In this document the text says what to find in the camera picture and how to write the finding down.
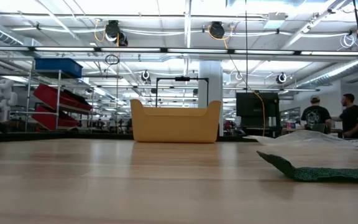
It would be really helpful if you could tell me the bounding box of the clear plastic zip bag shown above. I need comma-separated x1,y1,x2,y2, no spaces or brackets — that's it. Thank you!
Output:
243,129,358,150

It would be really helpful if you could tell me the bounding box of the dark green elastic bandage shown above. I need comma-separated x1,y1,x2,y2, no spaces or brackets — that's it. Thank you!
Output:
256,151,358,184

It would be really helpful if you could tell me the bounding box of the yellow plastic basket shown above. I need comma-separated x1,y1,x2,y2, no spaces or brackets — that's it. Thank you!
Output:
130,99,222,144

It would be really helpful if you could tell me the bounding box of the white pillar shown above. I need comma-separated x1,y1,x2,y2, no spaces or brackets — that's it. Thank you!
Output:
198,60,224,137

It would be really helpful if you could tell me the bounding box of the black monitor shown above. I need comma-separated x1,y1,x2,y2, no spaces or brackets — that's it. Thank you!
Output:
236,92,281,128

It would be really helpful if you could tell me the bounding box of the long ceiling light strip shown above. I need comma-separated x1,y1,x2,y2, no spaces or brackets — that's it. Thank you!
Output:
0,45,358,57

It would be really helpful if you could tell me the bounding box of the red plastic bin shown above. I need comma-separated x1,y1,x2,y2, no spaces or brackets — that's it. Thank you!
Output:
31,105,80,131
32,83,93,112

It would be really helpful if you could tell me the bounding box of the blue plastic bin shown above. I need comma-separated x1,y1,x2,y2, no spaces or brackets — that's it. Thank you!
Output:
34,58,83,78

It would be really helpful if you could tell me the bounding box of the person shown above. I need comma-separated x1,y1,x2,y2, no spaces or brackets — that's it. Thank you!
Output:
331,93,358,140
300,95,333,134

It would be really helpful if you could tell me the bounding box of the grey office chair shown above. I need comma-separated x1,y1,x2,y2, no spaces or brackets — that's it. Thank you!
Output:
311,123,329,134

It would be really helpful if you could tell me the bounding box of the metal shelf rack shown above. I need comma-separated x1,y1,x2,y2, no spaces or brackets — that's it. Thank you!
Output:
11,58,124,134

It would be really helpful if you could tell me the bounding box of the distant black rig frame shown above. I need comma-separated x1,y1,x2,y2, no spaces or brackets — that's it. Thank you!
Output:
155,76,210,108

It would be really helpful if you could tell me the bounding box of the small ceiling cable reel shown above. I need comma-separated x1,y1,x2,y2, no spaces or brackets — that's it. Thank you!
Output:
140,70,152,85
275,72,288,85

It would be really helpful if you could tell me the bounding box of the yellow hanging cable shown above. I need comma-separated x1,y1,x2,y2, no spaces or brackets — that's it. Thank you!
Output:
208,26,266,137

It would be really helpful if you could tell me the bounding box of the thin black vertical cable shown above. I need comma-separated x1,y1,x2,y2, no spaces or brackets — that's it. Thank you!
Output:
245,0,249,93

